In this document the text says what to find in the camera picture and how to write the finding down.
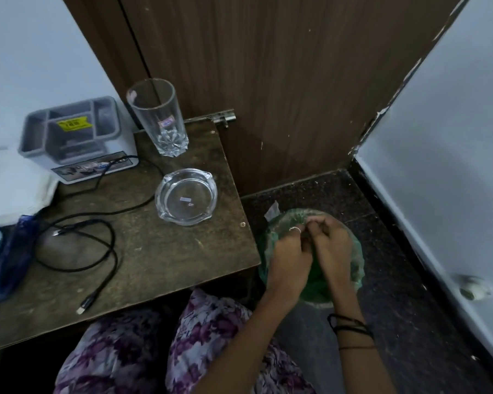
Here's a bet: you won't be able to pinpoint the person's left hand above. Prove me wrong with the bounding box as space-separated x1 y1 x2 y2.
266 223 314 302

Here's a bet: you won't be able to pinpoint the purple floral trousers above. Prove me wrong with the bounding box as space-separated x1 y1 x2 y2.
53 287 317 394

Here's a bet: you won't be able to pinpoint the metal door latch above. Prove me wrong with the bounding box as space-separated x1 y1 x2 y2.
184 109 236 129

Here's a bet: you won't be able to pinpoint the dark blue plastic pouch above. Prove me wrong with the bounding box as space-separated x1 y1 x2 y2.
0 215 40 302

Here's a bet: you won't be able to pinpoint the grey and white organizer box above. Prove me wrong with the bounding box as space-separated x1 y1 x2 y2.
18 96 139 185

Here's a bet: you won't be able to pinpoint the brown wooden door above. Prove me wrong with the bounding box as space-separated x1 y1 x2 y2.
61 0 474 197

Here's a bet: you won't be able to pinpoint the green-lined waste bin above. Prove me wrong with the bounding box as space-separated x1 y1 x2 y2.
256 208 366 309

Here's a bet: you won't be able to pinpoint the tall clear drinking glass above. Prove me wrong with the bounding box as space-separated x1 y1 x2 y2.
126 78 189 158

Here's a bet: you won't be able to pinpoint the clear glass ashtray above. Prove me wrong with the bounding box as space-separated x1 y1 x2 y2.
154 168 218 226

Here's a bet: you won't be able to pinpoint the black usb cable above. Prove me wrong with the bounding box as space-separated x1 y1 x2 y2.
33 155 166 316

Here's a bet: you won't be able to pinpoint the black thread bracelet bundle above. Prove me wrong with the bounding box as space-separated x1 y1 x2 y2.
327 313 374 338

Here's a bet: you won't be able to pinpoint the person's left forearm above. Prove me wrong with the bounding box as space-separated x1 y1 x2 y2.
195 289 305 394

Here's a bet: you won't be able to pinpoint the white cloth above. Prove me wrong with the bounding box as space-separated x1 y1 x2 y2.
0 147 61 228

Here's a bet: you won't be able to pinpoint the person's right forearm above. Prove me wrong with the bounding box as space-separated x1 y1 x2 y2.
328 288 397 394

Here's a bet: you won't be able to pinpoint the person's right hand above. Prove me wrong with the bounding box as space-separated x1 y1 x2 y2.
305 214 355 292

